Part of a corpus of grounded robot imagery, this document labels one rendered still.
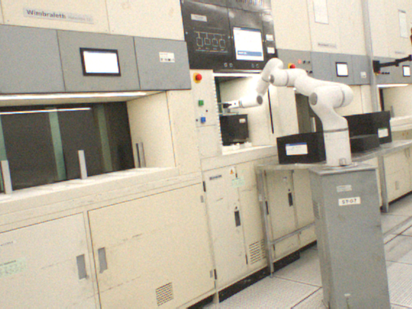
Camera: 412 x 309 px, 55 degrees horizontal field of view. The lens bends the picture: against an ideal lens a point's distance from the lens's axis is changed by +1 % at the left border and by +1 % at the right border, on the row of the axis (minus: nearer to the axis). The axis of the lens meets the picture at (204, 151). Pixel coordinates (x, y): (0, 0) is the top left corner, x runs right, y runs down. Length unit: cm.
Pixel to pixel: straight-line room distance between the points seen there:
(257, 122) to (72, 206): 160
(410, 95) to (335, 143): 354
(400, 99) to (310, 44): 241
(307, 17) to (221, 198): 173
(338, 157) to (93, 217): 123
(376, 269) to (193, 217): 97
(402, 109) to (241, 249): 354
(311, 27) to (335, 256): 200
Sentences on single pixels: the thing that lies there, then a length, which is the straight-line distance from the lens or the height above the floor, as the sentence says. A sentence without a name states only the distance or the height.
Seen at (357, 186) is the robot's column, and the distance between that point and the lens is 207.
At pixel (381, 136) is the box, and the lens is 336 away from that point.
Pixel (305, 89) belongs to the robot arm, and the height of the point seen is 119.
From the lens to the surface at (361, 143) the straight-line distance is 279.
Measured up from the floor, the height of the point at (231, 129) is 102.
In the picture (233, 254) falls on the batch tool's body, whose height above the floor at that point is 25.
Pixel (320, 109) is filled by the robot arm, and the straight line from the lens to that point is 208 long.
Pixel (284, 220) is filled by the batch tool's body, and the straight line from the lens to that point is 296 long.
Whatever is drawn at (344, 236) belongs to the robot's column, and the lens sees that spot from 210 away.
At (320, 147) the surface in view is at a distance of 252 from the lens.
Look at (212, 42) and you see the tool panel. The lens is 253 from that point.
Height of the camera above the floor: 103
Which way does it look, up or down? 3 degrees down
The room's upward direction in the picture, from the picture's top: 7 degrees counter-clockwise
